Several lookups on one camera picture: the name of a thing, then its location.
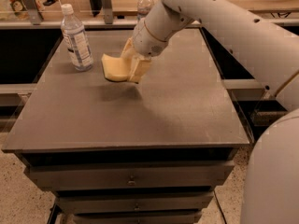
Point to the small black object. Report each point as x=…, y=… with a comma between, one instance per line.
x=49, y=2

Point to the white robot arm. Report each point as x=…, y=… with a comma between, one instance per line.
x=271, y=55

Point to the drawer with knob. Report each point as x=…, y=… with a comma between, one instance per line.
x=135, y=202
x=130, y=175

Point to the dark drawer cabinet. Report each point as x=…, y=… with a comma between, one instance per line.
x=178, y=112

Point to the colourful snack bag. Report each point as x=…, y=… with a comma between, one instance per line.
x=13, y=10

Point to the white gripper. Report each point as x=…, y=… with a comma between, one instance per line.
x=146, y=43

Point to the top drawer with knob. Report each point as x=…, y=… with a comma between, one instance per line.
x=130, y=175

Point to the yellow wavy sponge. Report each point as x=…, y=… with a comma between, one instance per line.
x=116, y=69

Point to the blue labelled plastic bottle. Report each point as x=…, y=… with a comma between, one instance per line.
x=75, y=39

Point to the bottom drawer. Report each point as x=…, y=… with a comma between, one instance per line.
x=172, y=217

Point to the middle drawer with knob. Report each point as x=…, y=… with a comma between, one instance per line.
x=135, y=202

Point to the clear plastic water bottle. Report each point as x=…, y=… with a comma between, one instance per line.
x=143, y=8

